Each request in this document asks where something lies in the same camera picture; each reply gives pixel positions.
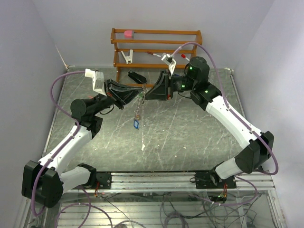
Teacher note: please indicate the wooden shelf rack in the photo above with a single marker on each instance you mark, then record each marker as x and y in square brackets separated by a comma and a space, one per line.
[156, 41]

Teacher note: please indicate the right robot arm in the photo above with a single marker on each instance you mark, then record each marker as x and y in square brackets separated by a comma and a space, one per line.
[256, 145]

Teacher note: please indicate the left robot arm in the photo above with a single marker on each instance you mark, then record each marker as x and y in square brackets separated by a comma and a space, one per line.
[45, 181]

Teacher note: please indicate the round metal keyring disc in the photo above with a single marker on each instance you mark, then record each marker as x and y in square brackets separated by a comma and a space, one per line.
[140, 102]

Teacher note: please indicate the blue key tag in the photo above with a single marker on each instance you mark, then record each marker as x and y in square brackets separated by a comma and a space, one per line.
[136, 124]

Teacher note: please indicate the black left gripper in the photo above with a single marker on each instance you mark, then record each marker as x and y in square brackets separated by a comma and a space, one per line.
[119, 95]

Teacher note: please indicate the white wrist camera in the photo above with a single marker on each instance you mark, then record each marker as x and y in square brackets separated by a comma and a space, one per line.
[169, 61]
[98, 81]

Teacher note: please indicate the pink eraser block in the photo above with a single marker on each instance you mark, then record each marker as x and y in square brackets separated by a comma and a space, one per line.
[128, 34]

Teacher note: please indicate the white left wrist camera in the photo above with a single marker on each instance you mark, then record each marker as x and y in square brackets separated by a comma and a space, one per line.
[98, 81]

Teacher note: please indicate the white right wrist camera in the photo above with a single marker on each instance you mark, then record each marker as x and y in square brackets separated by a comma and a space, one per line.
[169, 61]

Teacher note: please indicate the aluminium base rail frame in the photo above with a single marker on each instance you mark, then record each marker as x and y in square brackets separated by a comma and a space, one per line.
[158, 181]

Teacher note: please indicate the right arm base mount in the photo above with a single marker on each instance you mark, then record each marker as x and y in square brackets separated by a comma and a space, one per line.
[208, 179]

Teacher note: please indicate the red white marker pen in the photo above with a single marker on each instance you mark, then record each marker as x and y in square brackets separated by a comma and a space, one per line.
[153, 54]

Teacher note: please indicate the red capped white marker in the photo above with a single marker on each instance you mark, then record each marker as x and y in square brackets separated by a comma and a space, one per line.
[183, 56]

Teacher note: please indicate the white plastic clamp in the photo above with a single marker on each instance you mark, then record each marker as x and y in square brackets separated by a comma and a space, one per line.
[129, 58]

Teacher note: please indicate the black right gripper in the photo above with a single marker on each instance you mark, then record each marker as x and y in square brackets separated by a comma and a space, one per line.
[163, 89]

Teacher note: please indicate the black object on rack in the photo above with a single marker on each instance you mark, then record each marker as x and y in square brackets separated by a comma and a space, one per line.
[139, 79]

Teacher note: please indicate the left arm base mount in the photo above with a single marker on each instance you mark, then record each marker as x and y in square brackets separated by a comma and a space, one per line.
[91, 180]

